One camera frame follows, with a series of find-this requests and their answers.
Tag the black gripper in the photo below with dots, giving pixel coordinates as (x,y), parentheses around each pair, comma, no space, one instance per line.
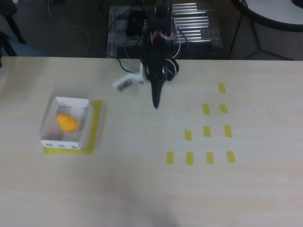
(155,88)

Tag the yellow rubber duck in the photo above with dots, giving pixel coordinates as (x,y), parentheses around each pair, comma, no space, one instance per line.
(67,123)

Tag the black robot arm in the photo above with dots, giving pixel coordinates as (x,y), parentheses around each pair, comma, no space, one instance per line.
(163,49)

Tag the white cardboard box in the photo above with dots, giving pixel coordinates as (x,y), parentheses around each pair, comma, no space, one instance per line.
(61,145)

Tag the yellow-green tape piece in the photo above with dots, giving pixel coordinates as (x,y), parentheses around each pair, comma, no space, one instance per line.
(188,135)
(231,157)
(210,158)
(189,158)
(170,158)
(223,108)
(228,131)
(207,131)
(221,87)
(206,109)

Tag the round white table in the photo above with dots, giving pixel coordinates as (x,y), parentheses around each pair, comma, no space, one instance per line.
(272,14)

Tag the blue seat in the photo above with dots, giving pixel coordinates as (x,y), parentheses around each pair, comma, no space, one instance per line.
(21,50)

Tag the black chair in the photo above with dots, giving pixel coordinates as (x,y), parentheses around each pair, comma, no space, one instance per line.
(9,7)

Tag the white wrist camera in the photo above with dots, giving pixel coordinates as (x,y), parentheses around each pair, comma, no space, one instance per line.
(125,82)

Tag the aluminium profile frame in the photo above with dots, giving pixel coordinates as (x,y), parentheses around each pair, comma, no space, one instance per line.
(194,28)

